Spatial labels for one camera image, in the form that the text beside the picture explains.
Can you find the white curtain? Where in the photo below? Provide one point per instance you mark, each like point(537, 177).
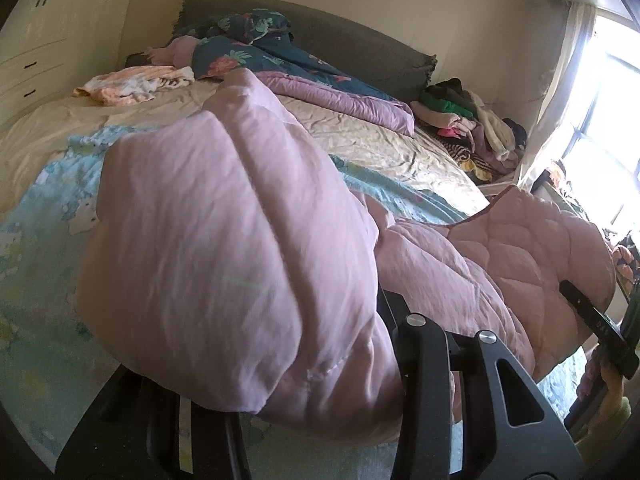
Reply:
point(560, 90)

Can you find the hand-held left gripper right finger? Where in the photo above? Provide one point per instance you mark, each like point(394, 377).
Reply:
point(430, 390)

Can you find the light blue cartoon printed blanket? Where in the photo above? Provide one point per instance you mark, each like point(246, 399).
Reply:
point(45, 240)

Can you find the dark floral quilt pink lining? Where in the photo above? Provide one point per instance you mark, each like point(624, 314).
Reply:
point(300, 80)

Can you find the peach and white cloth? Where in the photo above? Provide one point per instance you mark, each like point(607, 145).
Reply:
point(130, 85)

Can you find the dark grey pillow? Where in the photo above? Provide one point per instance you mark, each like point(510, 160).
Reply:
point(136, 60)

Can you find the dark floral pillow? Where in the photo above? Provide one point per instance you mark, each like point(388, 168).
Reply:
point(245, 22)

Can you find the pink quilted coat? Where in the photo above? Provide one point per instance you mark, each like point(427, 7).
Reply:
point(225, 240)

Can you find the cream wardrobe with drawers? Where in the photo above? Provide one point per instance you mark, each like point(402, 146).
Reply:
point(45, 35)

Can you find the grey headboard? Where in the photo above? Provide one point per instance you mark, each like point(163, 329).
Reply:
point(350, 45)

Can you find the pile of mixed clothes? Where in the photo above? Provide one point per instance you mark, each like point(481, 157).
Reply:
point(475, 120)

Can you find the bright window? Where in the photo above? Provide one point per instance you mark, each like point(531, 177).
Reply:
point(615, 110)

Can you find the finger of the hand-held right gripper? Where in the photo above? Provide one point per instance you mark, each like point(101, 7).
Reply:
point(600, 325)

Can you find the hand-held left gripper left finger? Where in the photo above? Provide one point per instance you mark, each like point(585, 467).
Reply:
point(150, 440)

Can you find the bed with beige sheet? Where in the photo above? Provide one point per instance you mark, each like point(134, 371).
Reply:
point(360, 140)

